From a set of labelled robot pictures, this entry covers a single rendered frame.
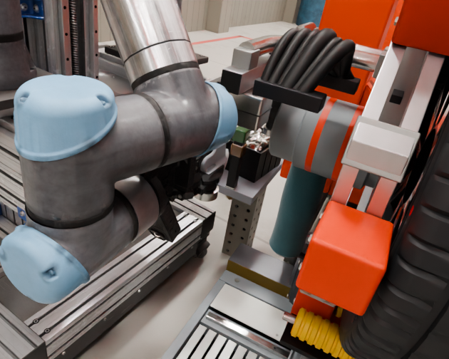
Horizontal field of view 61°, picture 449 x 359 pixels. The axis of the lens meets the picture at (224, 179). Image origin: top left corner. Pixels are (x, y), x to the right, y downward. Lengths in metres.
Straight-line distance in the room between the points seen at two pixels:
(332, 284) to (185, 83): 0.25
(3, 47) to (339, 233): 0.69
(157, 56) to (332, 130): 0.36
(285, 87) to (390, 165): 0.16
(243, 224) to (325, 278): 1.15
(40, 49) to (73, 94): 0.81
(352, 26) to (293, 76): 0.60
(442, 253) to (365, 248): 0.07
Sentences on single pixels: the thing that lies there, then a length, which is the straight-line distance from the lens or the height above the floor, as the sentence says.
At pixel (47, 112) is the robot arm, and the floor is 1.00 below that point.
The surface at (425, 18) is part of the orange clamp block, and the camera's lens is 0.47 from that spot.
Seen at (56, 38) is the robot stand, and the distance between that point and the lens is 1.07.
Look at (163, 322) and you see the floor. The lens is 1.42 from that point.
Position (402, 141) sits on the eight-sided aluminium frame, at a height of 0.97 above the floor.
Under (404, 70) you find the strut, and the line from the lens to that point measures 0.66.
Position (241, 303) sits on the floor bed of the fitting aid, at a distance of 1.40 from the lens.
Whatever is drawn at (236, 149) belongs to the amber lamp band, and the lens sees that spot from 1.18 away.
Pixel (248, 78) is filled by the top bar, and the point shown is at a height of 0.97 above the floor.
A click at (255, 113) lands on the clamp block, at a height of 0.93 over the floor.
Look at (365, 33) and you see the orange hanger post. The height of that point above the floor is 0.99.
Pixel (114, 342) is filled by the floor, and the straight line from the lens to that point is 1.37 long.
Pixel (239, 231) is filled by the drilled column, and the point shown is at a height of 0.15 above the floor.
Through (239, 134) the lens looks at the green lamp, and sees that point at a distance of 1.16.
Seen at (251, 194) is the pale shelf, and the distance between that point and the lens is 1.25.
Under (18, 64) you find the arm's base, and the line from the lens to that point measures 0.88.
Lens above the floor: 1.12
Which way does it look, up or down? 31 degrees down
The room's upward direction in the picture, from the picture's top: 10 degrees clockwise
